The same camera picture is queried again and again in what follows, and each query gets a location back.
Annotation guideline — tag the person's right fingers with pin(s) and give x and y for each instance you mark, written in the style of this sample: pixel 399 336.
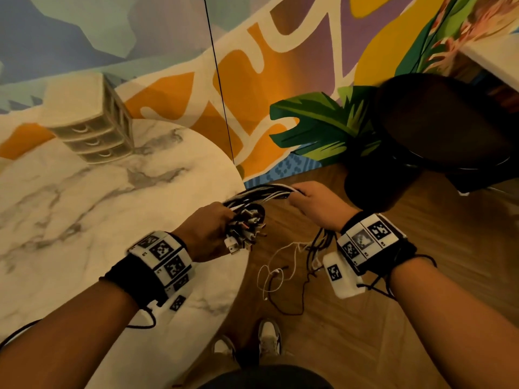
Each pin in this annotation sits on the person's right fingers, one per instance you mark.
pixel 299 196

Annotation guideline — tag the person's right hand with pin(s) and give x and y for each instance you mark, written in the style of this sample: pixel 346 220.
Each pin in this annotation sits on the person's right hand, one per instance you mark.
pixel 324 206

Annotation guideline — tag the person's left hand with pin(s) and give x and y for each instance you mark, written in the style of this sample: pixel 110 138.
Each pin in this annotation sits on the person's left hand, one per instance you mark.
pixel 202 232

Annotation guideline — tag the white sneaker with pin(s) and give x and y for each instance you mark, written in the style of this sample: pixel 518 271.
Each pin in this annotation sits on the white sneaker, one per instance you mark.
pixel 269 338
pixel 224 347

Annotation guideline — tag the white marker wrist tracker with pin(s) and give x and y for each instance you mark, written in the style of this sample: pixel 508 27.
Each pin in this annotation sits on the white marker wrist tracker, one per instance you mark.
pixel 164 255
pixel 367 238

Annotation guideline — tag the black round chair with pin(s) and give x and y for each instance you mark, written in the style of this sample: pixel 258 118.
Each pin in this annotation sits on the black round chair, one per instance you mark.
pixel 429 133

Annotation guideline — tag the person's left fingers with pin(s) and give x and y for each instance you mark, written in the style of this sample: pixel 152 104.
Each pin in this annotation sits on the person's left fingers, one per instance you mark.
pixel 228 217

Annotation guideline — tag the person's left forearm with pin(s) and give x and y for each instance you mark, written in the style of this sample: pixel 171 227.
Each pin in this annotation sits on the person's left forearm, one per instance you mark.
pixel 61 344

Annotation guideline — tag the beige plastic drawer organizer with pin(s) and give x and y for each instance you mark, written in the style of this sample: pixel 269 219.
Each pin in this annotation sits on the beige plastic drawer organizer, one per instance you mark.
pixel 87 117

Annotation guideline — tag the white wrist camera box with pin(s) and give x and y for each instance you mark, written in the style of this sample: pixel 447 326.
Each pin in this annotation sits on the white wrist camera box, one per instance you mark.
pixel 342 277

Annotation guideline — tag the person's right forearm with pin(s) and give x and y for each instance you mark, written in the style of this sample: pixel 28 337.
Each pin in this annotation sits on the person's right forearm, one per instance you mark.
pixel 454 328

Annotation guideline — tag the person's dark clothing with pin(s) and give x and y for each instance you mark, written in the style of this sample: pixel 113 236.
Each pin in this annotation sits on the person's dark clothing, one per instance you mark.
pixel 267 380

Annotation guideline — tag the white shelf board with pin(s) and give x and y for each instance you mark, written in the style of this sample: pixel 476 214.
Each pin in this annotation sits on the white shelf board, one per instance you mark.
pixel 496 58

